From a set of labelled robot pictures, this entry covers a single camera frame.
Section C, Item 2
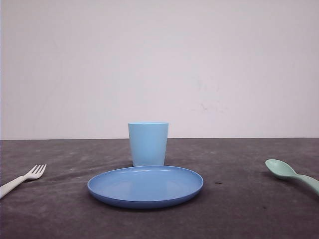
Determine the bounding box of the blue plastic plate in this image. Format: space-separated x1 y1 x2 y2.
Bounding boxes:
87 166 204 209

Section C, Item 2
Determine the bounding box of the light blue plastic cup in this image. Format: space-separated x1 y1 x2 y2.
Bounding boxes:
128 122 168 166

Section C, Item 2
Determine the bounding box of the mint green plastic spoon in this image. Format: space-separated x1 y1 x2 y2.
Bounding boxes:
265 159 319 195

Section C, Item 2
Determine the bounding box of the white plastic fork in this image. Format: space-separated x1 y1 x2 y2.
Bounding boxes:
0 164 47 199

